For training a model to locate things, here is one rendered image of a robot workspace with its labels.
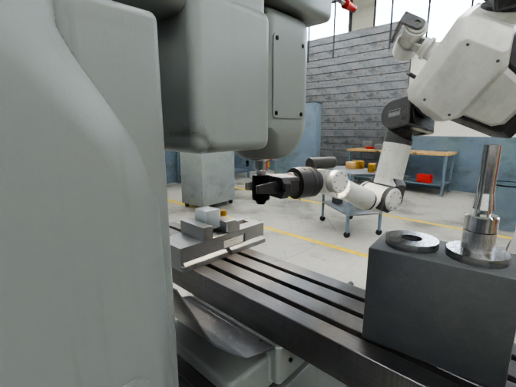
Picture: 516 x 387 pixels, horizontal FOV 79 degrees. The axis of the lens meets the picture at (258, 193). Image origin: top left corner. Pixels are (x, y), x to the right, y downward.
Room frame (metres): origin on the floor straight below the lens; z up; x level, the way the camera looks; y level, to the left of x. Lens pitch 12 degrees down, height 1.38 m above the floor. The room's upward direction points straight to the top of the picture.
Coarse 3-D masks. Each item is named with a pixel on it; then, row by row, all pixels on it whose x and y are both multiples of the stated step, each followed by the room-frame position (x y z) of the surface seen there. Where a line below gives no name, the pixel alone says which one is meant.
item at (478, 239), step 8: (464, 224) 0.50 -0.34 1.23; (472, 224) 0.48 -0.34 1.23; (480, 224) 0.47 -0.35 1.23; (496, 224) 0.47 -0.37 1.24; (464, 232) 0.49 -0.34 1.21; (472, 232) 0.48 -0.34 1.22; (480, 232) 0.47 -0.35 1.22; (488, 232) 0.47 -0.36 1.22; (496, 232) 0.47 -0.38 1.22; (464, 240) 0.49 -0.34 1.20; (472, 240) 0.48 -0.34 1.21; (480, 240) 0.47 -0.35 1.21; (488, 240) 0.47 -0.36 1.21; (496, 240) 0.48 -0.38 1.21; (464, 248) 0.49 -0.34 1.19; (472, 248) 0.48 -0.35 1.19; (480, 248) 0.47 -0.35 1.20; (488, 248) 0.47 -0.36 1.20
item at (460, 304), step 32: (384, 256) 0.52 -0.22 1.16; (416, 256) 0.49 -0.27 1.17; (448, 256) 0.49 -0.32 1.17; (480, 256) 0.46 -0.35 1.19; (512, 256) 0.49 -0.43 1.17; (384, 288) 0.52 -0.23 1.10; (416, 288) 0.49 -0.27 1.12; (448, 288) 0.46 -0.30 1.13; (480, 288) 0.44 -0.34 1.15; (512, 288) 0.41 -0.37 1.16; (384, 320) 0.51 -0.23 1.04; (416, 320) 0.48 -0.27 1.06; (448, 320) 0.46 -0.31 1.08; (480, 320) 0.43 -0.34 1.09; (512, 320) 0.41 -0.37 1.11; (416, 352) 0.48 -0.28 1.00; (448, 352) 0.45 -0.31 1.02; (480, 352) 0.43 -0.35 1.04
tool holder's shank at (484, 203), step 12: (492, 144) 0.50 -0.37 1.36; (492, 156) 0.48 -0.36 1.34; (480, 168) 0.49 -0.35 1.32; (492, 168) 0.48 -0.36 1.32; (480, 180) 0.49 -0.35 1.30; (492, 180) 0.48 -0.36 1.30; (480, 192) 0.49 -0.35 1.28; (492, 192) 0.48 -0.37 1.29; (480, 204) 0.48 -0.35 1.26; (492, 204) 0.48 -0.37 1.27
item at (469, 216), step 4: (468, 212) 0.50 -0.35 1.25; (472, 212) 0.50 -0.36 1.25; (468, 216) 0.49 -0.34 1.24; (472, 216) 0.48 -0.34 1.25; (476, 216) 0.48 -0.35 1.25; (480, 216) 0.48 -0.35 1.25; (492, 216) 0.48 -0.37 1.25; (496, 216) 0.48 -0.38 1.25; (468, 220) 0.49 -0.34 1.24; (472, 220) 0.48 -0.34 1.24; (476, 220) 0.48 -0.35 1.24; (480, 220) 0.47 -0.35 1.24; (484, 220) 0.47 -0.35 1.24; (488, 220) 0.47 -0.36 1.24; (492, 220) 0.47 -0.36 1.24; (496, 220) 0.47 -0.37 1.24; (488, 224) 0.47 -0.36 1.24; (492, 224) 0.47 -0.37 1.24
